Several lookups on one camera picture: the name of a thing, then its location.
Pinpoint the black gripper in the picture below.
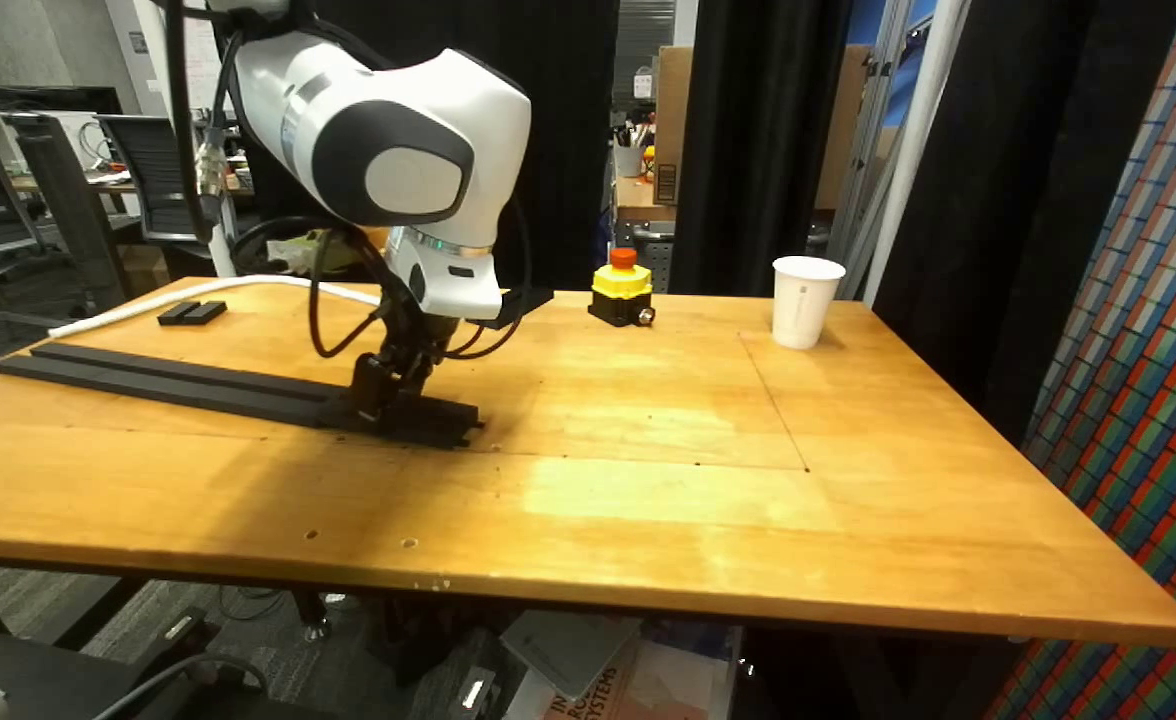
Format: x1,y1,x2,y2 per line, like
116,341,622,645
347,286,454,424

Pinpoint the black track piece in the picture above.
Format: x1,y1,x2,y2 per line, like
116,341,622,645
353,396,480,446
226,374,347,429
104,350,236,396
488,283,552,329

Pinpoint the black track piece table edge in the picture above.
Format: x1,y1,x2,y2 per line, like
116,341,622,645
0,344,111,379

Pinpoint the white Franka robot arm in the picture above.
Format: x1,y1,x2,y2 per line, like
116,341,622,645
157,0,531,435

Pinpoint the small black connector block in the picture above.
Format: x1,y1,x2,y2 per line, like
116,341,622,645
157,301,226,329

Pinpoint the black curtain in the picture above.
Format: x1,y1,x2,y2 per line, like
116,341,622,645
199,0,616,286

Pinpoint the white paper cup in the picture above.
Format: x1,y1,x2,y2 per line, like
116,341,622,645
771,255,843,347

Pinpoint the colourful woven backdrop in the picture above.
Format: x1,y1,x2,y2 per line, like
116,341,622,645
984,30,1176,720

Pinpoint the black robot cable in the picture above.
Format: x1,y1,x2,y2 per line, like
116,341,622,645
158,0,538,368

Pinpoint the white cable conduit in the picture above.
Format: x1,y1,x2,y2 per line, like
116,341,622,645
42,273,390,344

